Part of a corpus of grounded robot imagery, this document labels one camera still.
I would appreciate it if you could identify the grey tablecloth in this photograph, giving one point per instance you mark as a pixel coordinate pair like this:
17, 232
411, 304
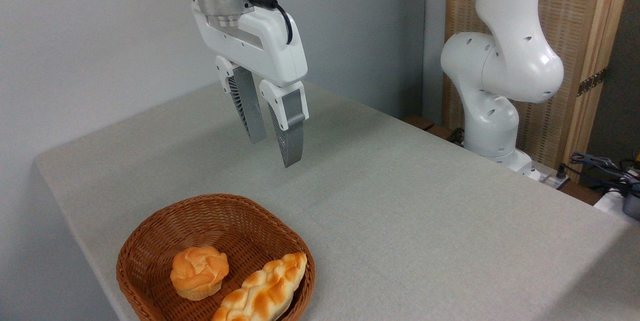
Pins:
400, 221

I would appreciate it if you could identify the white box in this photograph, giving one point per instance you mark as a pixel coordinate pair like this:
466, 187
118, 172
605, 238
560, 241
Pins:
607, 203

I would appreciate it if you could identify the round bread roll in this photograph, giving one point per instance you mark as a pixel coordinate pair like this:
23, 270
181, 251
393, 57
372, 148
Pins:
199, 271

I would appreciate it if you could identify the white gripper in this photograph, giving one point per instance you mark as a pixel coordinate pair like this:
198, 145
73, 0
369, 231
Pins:
265, 46

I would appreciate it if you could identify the brown wooden base board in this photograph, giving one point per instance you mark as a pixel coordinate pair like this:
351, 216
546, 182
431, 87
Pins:
425, 125

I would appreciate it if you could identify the metal screen hinge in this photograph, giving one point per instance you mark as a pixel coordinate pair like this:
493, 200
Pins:
592, 82

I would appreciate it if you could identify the brown wicker basket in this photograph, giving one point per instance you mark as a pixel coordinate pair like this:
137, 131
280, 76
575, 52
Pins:
150, 261

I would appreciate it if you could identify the long braided bread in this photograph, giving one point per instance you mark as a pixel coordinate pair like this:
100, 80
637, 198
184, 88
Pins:
262, 291

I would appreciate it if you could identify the white power strip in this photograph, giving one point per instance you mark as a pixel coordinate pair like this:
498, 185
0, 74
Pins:
554, 178

